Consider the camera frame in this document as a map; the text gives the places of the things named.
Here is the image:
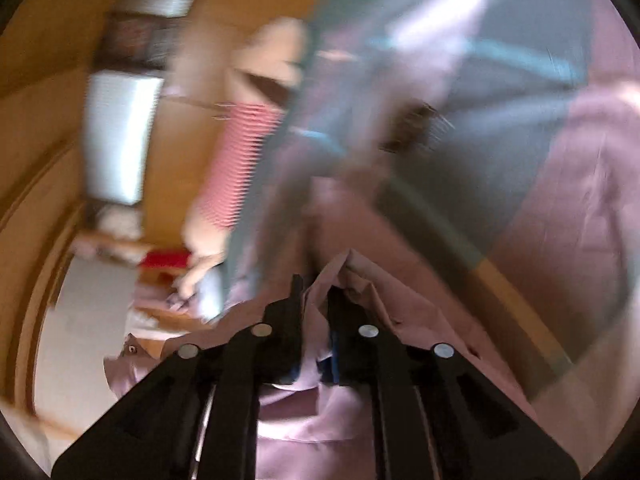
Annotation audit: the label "pink coat with black stripe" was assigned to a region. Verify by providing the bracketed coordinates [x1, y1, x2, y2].
[96, 250, 575, 479]

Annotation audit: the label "red cloth on chair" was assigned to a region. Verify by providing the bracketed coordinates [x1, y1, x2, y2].
[139, 249, 191, 271]

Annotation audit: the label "white bedding in shelf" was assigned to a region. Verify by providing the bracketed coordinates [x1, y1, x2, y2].
[92, 205, 143, 242]

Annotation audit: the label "plaid pastel bed quilt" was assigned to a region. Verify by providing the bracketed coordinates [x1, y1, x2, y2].
[229, 0, 639, 479]

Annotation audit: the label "frosted glass window left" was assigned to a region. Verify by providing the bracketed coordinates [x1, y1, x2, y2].
[84, 70, 164, 206]

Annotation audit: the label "plush dog with striped shirt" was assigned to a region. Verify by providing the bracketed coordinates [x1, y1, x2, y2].
[176, 18, 307, 300]

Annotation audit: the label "stacked packages in shelf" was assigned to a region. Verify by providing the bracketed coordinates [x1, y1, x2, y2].
[93, 12, 182, 74]

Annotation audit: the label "wooden wall cabinets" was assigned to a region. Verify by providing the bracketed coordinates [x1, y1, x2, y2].
[0, 0, 342, 261]

